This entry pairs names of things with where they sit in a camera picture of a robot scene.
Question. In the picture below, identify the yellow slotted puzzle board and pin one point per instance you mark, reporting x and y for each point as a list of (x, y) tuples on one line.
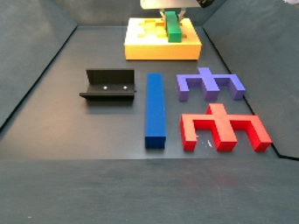
[(147, 41)]

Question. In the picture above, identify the purple branched puzzle block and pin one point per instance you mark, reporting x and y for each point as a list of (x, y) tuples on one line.
[(208, 83)]

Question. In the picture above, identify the green rectangular bar block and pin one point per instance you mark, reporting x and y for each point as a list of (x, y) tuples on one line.
[(172, 27)]

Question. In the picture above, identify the blue rectangular bar block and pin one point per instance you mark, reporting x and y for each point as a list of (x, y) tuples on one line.
[(155, 112)]

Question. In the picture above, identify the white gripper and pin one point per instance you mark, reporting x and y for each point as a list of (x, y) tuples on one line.
[(167, 4)]

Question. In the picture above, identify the black angle bracket holder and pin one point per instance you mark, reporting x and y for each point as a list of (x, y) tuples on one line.
[(109, 84)]

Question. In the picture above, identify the red branched puzzle block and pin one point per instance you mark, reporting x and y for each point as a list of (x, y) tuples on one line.
[(223, 124)]

